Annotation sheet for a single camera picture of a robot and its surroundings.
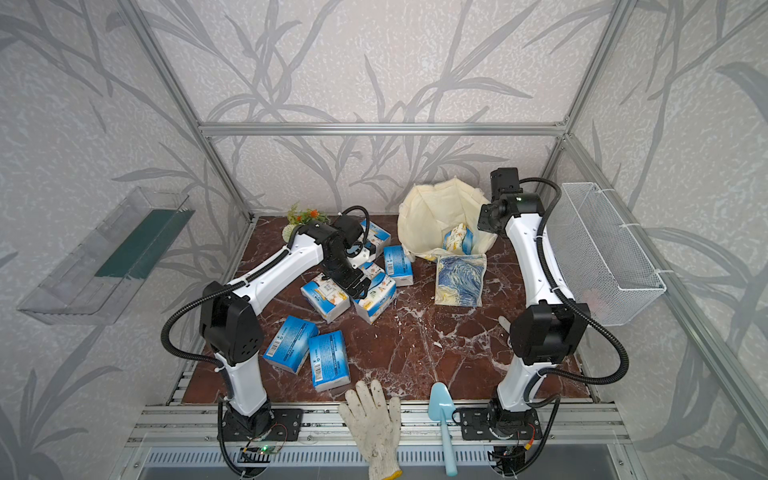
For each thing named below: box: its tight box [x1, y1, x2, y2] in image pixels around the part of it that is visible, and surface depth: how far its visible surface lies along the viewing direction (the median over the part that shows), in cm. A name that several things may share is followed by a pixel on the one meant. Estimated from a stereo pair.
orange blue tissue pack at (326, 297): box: [300, 273, 351, 324], surface depth 92 cm
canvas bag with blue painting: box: [397, 177, 497, 308], surface depth 96 cm
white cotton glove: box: [339, 379, 402, 480], surface depth 74 cm
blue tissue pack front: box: [308, 330, 351, 393], surface depth 79 cm
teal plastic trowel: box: [428, 382, 458, 477], surface depth 77 cm
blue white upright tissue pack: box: [384, 245, 414, 287], surface depth 98 cm
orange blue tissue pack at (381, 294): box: [353, 275, 397, 325], surface depth 90 cm
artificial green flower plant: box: [282, 201, 331, 234], surface depth 100 cm
